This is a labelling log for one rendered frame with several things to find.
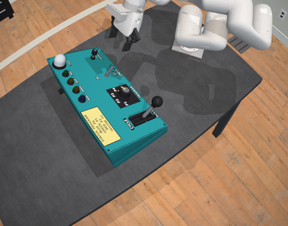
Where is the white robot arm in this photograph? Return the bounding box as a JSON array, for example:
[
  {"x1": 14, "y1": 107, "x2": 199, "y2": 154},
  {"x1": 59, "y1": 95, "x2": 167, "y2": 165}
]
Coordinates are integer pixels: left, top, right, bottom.
[{"x1": 105, "y1": 0, "x2": 273, "y2": 52}]

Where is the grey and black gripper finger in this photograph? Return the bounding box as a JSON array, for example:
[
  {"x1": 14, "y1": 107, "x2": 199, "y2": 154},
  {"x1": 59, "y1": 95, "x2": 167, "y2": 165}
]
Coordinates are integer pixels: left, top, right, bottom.
[
  {"x1": 122, "y1": 28, "x2": 140, "y2": 52},
  {"x1": 109, "y1": 16, "x2": 118, "y2": 38}
]

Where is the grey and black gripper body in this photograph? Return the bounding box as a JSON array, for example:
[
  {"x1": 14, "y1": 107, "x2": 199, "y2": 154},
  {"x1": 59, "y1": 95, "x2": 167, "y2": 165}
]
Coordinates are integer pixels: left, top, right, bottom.
[{"x1": 114, "y1": 12, "x2": 143, "y2": 37}]

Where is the teal control console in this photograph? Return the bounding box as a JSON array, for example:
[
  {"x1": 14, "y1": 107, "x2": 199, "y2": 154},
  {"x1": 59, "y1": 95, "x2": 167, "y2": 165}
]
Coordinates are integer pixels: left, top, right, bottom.
[{"x1": 46, "y1": 47, "x2": 168, "y2": 168}]

